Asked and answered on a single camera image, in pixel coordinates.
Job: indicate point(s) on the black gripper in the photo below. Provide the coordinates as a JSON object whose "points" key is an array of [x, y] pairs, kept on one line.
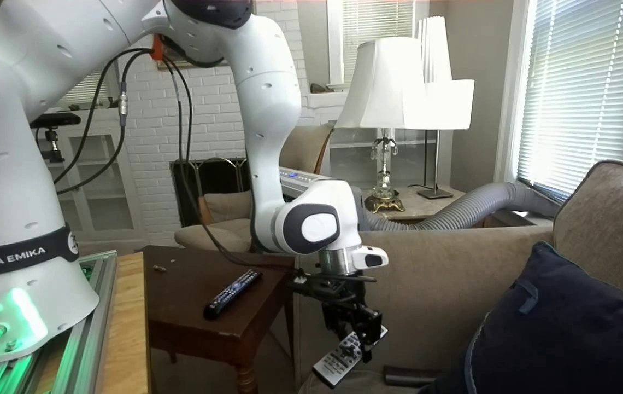
{"points": [[343, 307]]}

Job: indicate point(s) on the white remote control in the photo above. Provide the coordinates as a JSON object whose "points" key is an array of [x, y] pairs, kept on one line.
{"points": [[341, 360]]}

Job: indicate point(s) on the black remote control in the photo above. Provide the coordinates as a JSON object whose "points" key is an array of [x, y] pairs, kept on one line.
{"points": [[230, 294]]}

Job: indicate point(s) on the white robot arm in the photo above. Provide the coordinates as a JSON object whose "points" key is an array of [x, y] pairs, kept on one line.
{"points": [[46, 49]]}

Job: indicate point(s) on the beige fabric sofa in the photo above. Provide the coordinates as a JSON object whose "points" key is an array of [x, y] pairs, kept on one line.
{"points": [[440, 284]]}

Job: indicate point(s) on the wooden lamp end table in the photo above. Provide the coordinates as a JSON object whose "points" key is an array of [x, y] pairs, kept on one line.
{"points": [[415, 207]]}

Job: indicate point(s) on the beige armchair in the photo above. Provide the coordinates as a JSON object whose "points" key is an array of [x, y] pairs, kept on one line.
{"points": [[226, 217]]}

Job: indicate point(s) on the dark wooden side table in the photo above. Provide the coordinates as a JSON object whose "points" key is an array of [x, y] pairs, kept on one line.
{"points": [[181, 281]]}

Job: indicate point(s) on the black fireplace screen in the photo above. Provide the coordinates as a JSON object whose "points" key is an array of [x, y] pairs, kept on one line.
{"points": [[196, 178]]}

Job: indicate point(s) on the white shade table lamp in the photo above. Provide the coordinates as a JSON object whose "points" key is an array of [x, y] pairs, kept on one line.
{"points": [[384, 95]]}

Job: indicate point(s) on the navy blue pillow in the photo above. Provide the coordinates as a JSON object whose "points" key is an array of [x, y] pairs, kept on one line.
{"points": [[553, 331]]}

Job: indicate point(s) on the light wooden robot table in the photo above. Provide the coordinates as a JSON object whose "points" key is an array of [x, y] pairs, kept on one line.
{"points": [[125, 356]]}

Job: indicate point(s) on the white window blinds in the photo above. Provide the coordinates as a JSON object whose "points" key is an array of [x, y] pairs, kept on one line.
{"points": [[574, 99]]}

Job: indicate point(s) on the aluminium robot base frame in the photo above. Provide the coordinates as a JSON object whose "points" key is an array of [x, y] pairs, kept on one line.
{"points": [[70, 363]]}

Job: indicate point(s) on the black camera on tripod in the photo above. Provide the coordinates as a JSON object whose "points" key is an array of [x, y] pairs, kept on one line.
{"points": [[46, 137]]}

